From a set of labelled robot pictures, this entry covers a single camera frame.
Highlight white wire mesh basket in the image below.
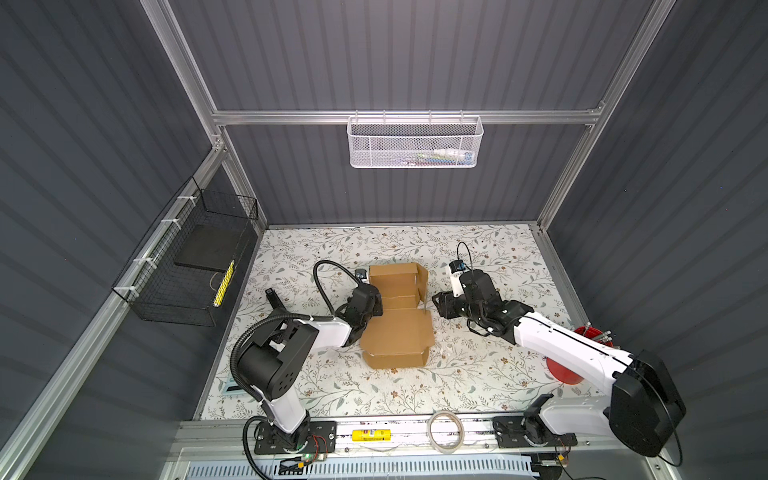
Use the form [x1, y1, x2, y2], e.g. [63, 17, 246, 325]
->
[346, 114, 484, 169]

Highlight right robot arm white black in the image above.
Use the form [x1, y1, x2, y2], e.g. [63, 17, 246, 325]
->
[432, 260, 687, 457]

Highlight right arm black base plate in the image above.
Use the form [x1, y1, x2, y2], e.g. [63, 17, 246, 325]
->
[491, 414, 578, 448]

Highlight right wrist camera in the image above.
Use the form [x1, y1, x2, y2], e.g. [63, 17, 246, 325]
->
[446, 259, 469, 298]

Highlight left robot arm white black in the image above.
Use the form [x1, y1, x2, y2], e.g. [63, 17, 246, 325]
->
[230, 283, 383, 434]

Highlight brown cardboard paper box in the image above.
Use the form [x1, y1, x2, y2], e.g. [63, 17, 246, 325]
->
[360, 263, 435, 370]

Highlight black flat pad in basket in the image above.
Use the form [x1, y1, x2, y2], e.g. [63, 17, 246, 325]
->
[173, 225, 248, 273]

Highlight black corrugated cable hose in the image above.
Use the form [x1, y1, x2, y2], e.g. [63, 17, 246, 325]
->
[230, 259, 361, 480]

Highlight items in white basket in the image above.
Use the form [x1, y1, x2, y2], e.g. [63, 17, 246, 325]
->
[398, 148, 476, 168]

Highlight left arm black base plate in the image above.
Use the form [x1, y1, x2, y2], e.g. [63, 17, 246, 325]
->
[253, 420, 338, 455]

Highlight black wire mesh basket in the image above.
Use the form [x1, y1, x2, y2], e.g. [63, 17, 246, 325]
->
[113, 179, 259, 327]

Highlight clear tape roll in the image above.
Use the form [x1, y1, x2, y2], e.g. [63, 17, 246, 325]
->
[426, 410, 466, 455]

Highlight red pencil cup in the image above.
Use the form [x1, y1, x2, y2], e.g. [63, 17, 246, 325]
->
[546, 325, 614, 385]

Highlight black marker on table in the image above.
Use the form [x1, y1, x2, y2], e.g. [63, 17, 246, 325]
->
[265, 288, 285, 311]

